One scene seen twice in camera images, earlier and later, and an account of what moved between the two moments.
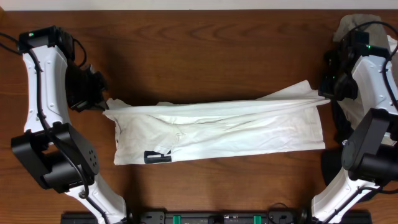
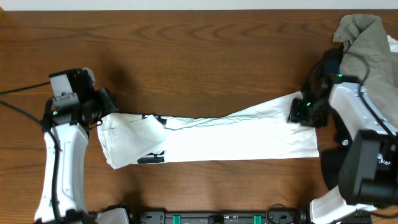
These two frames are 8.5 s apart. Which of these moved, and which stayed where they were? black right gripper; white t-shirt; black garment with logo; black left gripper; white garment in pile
Moved: black right gripper; white t-shirt; black left gripper
Stayed: white garment in pile; black garment with logo
